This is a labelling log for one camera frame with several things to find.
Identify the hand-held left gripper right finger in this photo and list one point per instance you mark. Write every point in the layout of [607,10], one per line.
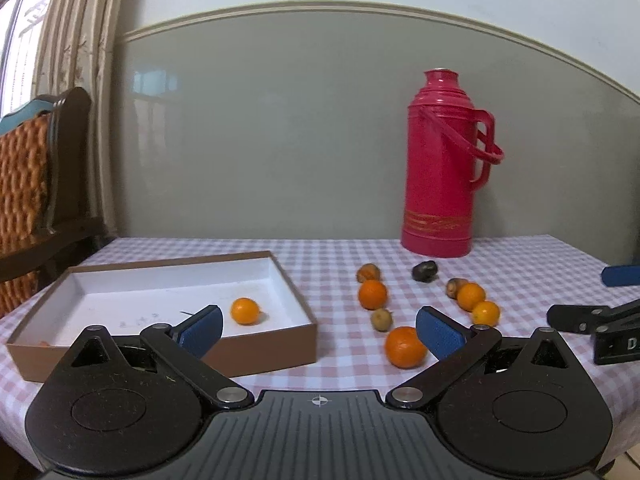
[440,332]

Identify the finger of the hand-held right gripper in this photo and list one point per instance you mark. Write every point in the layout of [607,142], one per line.
[620,276]
[570,317]

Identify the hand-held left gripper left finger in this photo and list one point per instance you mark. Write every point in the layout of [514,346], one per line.
[202,331]

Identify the large orange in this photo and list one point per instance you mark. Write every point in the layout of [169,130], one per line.
[402,349]

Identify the small orange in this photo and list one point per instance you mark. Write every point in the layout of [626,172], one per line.
[372,294]
[487,314]
[245,311]
[471,295]

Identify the brown cardboard box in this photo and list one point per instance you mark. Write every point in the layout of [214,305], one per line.
[150,290]

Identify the brown shrivelled fruit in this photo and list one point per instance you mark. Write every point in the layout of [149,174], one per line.
[368,273]
[452,287]

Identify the kiwi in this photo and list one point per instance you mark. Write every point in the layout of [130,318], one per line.
[381,320]

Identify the dark shrivelled fruit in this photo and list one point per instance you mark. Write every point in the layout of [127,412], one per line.
[425,270]

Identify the pink checked tablecloth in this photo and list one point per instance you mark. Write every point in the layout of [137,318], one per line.
[340,260]

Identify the red thermos flask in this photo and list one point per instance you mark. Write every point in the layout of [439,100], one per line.
[440,170]

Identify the wooden chair with woven cushion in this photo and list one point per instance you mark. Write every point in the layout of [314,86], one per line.
[25,175]

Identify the beige patterned curtain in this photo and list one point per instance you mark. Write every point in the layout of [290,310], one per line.
[85,35]

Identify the window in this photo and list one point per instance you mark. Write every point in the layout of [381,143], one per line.
[15,50]

